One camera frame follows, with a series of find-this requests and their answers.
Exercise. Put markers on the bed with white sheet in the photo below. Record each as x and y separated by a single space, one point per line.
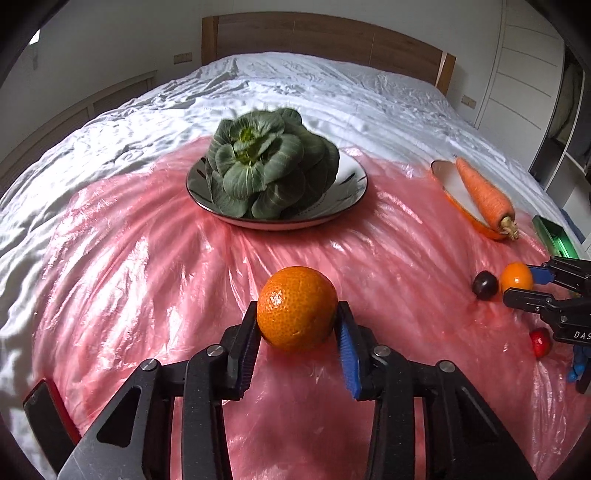
184 101

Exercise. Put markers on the green bok choy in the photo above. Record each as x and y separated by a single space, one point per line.
272 170

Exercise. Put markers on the pink plastic sheet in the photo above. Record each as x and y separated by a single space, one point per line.
138 286

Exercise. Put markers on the red apple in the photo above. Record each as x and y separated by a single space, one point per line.
540 344

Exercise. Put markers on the green tray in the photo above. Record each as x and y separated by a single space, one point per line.
554 235

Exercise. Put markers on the orange oval dish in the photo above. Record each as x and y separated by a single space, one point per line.
450 182

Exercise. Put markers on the smartphone with red case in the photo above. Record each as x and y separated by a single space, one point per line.
48 410

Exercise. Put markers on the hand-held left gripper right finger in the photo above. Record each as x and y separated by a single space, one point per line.
349 357

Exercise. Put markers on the person's right hand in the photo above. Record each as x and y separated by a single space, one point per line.
577 369

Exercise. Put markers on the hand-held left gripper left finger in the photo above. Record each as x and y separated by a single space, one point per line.
250 357

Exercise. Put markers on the wall socket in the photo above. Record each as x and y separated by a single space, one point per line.
183 58
469 101

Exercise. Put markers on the white wardrobe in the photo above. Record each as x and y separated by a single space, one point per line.
521 69

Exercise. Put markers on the white dark-rimmed plate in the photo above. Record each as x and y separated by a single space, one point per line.
351 177

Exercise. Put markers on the orange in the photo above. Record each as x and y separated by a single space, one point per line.
515 277
298 309

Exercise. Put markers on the wooden headboard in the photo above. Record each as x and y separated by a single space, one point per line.
323 39

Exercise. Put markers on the carrot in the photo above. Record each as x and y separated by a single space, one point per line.
485 191

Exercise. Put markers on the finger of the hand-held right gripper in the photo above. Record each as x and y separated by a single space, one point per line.
541 274
526 299

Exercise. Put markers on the dark plum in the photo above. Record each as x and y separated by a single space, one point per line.
485 284

